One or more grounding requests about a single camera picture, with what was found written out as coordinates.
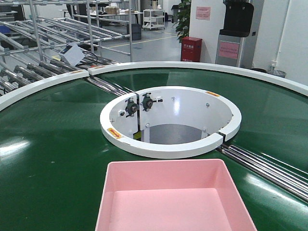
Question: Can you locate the pink plastic bin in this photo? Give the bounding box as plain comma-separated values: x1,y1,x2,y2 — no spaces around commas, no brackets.
95,159,256,231

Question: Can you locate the red fire extinguisher cabinet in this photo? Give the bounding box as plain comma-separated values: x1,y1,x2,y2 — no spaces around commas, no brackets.
181,37,202,62

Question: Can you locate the green potted plant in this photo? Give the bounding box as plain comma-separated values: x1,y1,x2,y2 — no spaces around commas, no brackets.
176,0,192,43

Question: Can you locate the white utility cart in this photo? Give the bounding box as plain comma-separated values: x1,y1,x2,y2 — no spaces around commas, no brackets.
142,9,165,30

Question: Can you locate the white control box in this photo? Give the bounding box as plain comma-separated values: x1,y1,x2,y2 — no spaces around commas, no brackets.
59,43,85,66

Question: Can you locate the green circular conveyor belt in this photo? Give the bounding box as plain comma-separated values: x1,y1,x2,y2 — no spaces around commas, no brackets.
0,68,308,231

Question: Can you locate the grey water dispenser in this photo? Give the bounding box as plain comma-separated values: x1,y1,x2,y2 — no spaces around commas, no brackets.
215,0,254,67

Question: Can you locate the steel roller conveyor rack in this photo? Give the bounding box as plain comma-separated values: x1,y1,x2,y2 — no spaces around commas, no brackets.
0,0,131,95

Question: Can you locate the steel conveyor rollers right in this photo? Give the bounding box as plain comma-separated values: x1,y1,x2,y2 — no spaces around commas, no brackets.
217,144,308,202

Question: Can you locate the white inner conveyor ring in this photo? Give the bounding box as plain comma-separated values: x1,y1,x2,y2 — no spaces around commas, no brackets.
100,86,242,159

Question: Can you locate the pink wall notice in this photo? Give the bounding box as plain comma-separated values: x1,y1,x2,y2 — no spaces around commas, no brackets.
195,6,211,21

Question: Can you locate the wire mesh waste basket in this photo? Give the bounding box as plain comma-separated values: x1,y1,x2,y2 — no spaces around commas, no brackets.
267,70,286,78

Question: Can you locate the white outer conveyor rail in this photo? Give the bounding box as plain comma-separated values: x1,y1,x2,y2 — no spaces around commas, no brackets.
0,61,308,110

